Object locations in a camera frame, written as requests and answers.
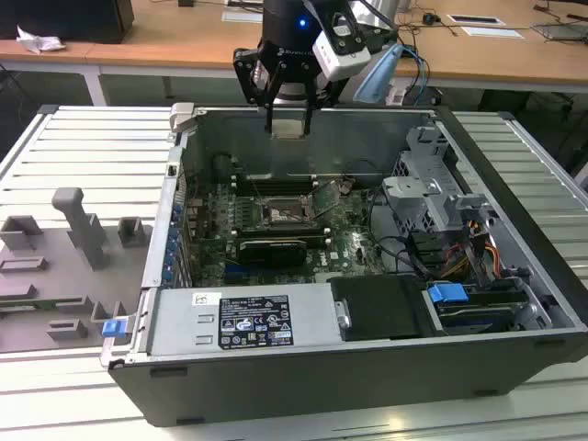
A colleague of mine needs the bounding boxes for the silver CPU plate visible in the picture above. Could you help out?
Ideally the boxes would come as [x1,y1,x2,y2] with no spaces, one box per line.
[270,119,308,140]

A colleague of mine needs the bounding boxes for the wooden desk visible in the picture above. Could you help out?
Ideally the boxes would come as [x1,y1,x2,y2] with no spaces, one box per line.
[0,38,116,107]
[85,0,588,96]

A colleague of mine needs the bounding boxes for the grey parts rack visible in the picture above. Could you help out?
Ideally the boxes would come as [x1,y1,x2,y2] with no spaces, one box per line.
[0,187,155,355]

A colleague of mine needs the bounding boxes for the blue case latch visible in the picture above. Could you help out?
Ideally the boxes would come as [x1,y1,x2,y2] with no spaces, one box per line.
[101,318,127,339]

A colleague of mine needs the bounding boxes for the black RAM slot row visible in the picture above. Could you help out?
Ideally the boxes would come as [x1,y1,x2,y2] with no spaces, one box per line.
[234,226,331,245]
[233,174,319,195]

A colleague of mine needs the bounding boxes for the black cable inside case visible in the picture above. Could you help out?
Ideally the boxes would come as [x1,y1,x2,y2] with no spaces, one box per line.
[369,187,435,280]

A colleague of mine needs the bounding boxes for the black open PC case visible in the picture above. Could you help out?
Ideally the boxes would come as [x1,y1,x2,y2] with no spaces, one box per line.
[99,101,588,426]

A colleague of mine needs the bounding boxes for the blue cable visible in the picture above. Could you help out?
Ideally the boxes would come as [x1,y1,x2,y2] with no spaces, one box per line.
[398,43,434,107]

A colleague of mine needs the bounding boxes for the crumpled white paper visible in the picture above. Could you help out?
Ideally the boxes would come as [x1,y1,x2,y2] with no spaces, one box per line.
[15,24,66,56]

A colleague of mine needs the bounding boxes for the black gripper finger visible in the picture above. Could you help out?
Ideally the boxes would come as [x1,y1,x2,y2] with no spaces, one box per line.
[232,46,282,135]
[300,77,351,137]

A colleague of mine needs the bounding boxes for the grey case corner latch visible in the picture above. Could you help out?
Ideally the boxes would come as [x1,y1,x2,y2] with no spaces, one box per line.
[168,101,204,135]

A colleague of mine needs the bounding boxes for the grey power supply unit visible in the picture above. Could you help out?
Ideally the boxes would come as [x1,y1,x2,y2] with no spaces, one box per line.
[147,281,345,358]

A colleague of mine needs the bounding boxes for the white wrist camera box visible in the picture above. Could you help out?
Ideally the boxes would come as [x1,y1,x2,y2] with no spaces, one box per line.
[311,11,373,83]

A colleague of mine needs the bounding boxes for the black graphics card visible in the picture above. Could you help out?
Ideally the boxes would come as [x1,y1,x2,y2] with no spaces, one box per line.
[237,237,308,270]

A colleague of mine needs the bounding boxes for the grey metal disk bay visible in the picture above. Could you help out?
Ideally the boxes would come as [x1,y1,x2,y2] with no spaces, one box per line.
[380,125,496,236]

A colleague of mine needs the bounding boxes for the black plastic shroud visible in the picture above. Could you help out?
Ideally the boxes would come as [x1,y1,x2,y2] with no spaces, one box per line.
[327,275,436,342]

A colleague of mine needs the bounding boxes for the orange yellow red wires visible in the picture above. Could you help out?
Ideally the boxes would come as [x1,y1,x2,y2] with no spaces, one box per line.
[441,219,503,279]

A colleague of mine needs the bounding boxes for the pale blue teach pendant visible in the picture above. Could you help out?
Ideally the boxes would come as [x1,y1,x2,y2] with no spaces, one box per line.
[352,43,403,105]

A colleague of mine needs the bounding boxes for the black desk cable grommet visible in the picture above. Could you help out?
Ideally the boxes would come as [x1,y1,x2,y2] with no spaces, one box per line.
[447,13,503,26]

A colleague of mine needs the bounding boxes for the CPU socket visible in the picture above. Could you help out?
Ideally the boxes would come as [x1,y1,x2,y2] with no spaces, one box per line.
[260,193,321,229]

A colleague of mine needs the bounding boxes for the green motherboard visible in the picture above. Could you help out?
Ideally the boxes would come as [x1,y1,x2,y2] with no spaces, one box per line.
[183,176,417,287]

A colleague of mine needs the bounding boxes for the blue disk carrier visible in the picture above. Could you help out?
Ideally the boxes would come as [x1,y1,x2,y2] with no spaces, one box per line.
[425,283,467,305]

